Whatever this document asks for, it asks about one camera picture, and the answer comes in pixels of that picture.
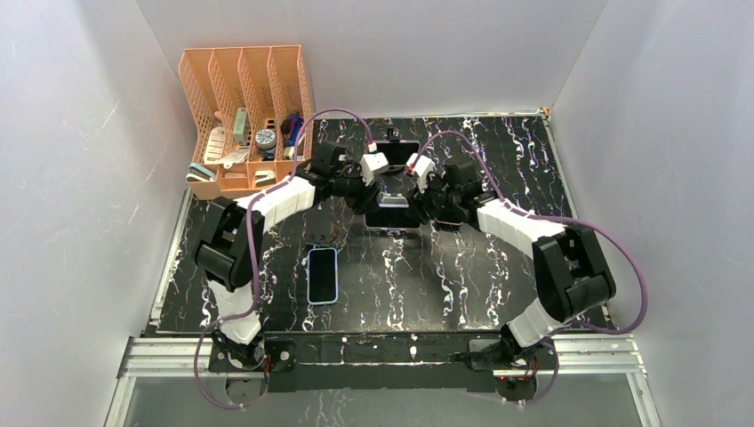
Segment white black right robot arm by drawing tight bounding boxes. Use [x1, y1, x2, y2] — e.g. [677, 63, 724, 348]
[406, 154, 616, 370]

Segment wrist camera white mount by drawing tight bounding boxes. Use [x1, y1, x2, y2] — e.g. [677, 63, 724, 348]
[405, 153, 435, 180]
[358, 142, 389, 186]

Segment orange plastic file organizer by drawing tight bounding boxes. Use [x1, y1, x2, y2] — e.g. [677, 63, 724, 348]
[178, 44, 314, 200]

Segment phone with purple clear case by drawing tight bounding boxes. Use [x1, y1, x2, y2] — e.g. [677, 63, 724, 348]
[376, 140, 421, 174]

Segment blue handled tool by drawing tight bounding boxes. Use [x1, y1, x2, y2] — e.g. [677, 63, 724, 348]
[280, 113, 304, 148]

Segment white paper card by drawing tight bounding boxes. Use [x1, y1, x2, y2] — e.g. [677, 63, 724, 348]
[203, 126, 225, 165]

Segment black round base phone stand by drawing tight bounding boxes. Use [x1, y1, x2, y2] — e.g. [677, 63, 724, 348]
[385, 127, 402, 143]

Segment green white small box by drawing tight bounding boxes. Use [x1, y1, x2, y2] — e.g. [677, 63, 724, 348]
[232, 108, 250, 146]

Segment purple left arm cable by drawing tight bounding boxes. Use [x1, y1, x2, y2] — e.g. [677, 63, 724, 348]
[194, 108, 378, 411]

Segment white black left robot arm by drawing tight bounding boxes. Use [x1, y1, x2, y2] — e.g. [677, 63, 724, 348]
[193, 142, 389, 370]

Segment teal bordered item beside organizer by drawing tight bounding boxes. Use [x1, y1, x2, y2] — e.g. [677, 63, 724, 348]
[186, 163, 217, 182]

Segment phone with lilac case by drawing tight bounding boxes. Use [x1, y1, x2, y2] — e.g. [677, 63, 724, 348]
[364, 206, 421, 230]

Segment black folding phone stand left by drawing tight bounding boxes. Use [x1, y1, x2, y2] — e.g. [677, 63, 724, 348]
[303, 205, 339, 246]

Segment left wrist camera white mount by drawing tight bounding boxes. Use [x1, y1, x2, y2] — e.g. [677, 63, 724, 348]
[358, 142, 389, 186]

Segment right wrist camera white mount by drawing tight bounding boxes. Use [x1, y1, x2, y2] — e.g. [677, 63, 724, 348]
[405, 153, 435, 180]

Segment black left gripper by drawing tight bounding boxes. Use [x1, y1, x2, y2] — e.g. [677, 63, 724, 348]
[330, 162, 380, 214]

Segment phone with blue case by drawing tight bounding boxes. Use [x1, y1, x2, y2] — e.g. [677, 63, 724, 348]
[307, 247, 339, 305]

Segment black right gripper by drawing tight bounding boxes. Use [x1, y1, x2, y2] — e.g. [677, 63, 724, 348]
[404, 171, 461, 226]

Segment round tin blue white label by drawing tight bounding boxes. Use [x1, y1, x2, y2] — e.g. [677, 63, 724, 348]
[253, 129, 277, 159]

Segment aluminium frame rail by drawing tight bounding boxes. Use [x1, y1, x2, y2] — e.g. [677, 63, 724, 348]
[106, 333, 661, 426]

